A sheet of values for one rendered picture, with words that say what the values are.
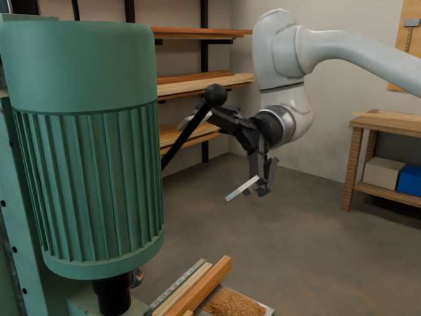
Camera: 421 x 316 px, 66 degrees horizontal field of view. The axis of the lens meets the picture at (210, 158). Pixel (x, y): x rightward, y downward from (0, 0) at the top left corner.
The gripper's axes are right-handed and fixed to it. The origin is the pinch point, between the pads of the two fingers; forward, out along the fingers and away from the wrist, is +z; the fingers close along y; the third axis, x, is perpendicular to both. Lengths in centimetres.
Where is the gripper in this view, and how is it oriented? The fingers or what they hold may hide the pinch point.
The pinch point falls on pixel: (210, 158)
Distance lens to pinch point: 51.7
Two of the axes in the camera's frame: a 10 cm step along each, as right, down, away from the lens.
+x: 6.0, -5.2, -6.1
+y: -5.8, -8.1, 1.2
